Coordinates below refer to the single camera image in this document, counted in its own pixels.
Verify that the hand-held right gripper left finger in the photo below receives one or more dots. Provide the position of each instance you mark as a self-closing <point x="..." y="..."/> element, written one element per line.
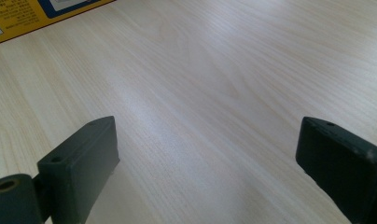
<point x="80" y="168"/>

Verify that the yellow printed cardboard box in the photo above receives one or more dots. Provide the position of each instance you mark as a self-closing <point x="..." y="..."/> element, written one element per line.
<point x="18" y="18"/>

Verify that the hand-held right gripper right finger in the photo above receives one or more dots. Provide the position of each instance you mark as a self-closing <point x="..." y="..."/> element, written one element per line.
<point x="345" y="168"/>

